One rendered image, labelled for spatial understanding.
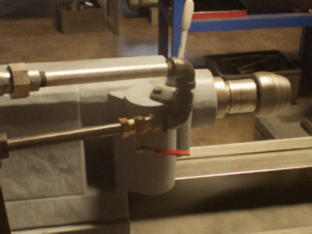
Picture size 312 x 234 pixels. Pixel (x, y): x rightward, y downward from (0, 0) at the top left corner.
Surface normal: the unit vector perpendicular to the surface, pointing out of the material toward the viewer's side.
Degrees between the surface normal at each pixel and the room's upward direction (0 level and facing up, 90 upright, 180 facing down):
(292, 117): 0
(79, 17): 90
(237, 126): 0
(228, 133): 0
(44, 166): 70
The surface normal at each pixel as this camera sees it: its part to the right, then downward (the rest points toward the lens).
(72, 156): 0.15, 0.15
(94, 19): 0.30, 0.46
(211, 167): 0.00, -0.88
